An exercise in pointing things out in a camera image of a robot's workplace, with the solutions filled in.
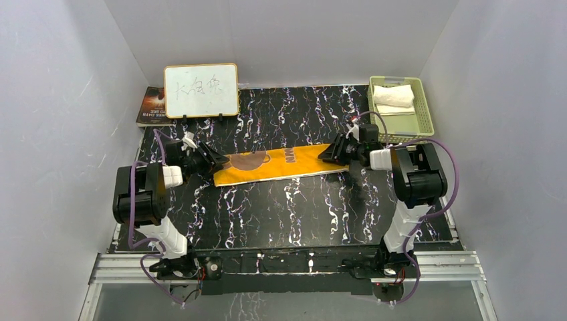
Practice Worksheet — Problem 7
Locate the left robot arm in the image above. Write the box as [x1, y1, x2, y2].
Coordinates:
[112, 138, 229, 278]

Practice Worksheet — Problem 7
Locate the green plastic basket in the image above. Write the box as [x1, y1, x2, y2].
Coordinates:
[367, 76, 435, 144]

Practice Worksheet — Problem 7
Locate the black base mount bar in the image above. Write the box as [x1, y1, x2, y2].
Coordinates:
[154, 243, 422, 302]

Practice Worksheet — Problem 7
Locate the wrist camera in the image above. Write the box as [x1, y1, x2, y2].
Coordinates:
[346, 117, 360, 142]
[181, 132, 198, 150]

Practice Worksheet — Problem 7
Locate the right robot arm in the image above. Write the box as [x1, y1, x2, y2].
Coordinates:
[318, 124, 448, 277]

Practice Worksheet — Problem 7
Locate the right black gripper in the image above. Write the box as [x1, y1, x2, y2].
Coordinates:
[319, 132, 364, 166]

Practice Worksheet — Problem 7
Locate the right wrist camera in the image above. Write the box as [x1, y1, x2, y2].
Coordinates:
[346, 117, 360, 142]

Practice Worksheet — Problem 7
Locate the aluminium rail frame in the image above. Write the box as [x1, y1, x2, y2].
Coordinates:
[79, 247, 497, 320]

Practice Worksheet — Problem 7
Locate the yellow brown towel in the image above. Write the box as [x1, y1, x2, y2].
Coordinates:
[214, 144, 349, 187]

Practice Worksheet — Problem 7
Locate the dark book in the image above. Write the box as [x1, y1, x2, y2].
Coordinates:
[136, 86, 173, 128]

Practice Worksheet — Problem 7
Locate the whiteboard with yellow frame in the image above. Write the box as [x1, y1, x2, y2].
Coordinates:
[163, 63, 240, 119]

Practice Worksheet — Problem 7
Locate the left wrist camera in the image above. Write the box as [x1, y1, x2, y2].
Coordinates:
[181, 132, 198, 150]

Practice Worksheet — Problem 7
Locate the white towel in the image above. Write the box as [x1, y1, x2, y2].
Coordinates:
[372, 85, 415, 116]

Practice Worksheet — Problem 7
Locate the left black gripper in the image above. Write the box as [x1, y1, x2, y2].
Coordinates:
[183, 142, 229, 179]

